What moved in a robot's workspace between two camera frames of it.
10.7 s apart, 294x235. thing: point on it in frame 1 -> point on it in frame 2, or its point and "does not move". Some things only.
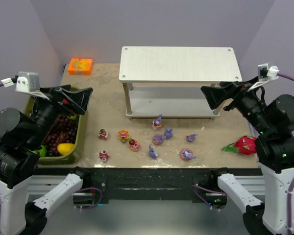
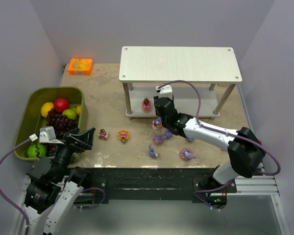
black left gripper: [58, 98] -> [70, 141]
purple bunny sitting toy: [152, 154] does not move
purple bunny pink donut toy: [158, 139] does not move
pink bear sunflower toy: [123, 135] does not move
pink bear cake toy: [103, 134] does not move
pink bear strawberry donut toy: [134, 145] -> [146, 105]
